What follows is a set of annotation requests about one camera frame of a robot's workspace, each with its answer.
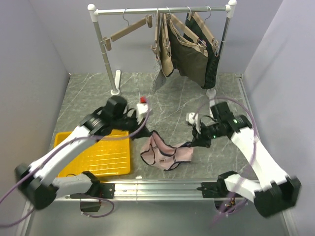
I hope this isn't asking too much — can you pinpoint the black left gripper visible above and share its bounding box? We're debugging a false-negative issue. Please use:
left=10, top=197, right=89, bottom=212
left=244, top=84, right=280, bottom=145
left=113, top=110, right=151, bottom=140

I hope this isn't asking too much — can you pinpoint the yellow plastic tray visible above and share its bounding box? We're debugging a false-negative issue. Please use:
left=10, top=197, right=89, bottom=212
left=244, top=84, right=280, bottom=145
left=58, top=138, right=131, bottom=177

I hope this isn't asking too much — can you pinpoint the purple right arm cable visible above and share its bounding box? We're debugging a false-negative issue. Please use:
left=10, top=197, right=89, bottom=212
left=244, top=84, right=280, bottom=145
left=195, top=97, right=259, bottom=226

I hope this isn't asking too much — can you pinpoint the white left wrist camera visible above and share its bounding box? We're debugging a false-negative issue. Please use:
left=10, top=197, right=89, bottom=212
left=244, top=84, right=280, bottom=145
left=136, top=96, right=151, bottom=124

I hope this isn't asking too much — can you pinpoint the grey striped hanging underwear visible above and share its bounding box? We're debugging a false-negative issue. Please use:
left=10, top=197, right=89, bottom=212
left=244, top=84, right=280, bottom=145
left=151, top=13, right=167, bottom=94

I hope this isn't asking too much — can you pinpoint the black dotted hanging underwear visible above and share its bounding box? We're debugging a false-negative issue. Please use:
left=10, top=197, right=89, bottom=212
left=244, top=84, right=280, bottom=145
left=185, top=13, right=220, bottom=89

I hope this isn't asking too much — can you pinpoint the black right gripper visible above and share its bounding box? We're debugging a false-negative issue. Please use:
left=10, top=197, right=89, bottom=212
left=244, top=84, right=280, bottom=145
left=190, top=120, right=226, bottom=148

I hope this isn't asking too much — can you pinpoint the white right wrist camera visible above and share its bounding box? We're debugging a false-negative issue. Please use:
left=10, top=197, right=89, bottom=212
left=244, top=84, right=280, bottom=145
left=186, top=112, right=201, bottom=133

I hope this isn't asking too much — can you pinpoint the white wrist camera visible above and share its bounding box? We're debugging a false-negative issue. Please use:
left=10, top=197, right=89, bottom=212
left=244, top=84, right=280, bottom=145
left=186, top=112, right=201, bottom=133
left=136, top=96, right=151, bottom=124

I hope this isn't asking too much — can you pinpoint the olive green hanging underwear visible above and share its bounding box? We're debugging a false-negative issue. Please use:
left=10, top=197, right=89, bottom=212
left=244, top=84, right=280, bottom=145
left=167, top=20, right=208, bottom=87

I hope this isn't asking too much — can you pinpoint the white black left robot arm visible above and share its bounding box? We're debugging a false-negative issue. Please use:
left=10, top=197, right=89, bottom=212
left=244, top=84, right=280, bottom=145
left=15, top=95, right=150, bottom=210

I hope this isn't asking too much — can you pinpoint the white metal clothes rack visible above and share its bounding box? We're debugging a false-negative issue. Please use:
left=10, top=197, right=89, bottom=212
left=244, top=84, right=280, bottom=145
left=87, top=0, right=237, bottom=118

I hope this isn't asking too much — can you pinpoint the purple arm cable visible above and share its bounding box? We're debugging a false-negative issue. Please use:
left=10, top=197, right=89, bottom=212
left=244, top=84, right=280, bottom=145
left=0, top=108, right=151, bottom=228
left=195, top=97, right=259, bottom=226

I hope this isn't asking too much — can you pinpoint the beige hanging underwear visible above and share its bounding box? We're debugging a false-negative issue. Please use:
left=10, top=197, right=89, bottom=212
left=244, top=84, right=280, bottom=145
left=159, top=13, right=174, bottom=77

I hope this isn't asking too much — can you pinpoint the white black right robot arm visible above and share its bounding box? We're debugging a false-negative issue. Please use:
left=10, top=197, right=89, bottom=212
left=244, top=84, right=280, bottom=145
left=186, top=102, right=302, bottom=218

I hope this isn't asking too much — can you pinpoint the aluminium mounting rail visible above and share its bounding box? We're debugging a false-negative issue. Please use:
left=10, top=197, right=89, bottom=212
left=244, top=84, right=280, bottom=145
left=16, top=179, right=298, bottom=236

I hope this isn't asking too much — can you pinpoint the pink underwear navy trim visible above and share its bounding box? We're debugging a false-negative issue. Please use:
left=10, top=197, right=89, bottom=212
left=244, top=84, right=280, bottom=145
left=140, top=130, right=194, bottom=172

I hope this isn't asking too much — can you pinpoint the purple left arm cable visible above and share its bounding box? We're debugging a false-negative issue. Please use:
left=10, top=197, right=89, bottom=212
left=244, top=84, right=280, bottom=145
left=0, top=108, right=151, bottom=228

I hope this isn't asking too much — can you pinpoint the beige clip hanger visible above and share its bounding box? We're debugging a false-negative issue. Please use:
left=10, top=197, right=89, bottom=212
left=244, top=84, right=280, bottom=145
left=100, top=15, right=153, bottom=51

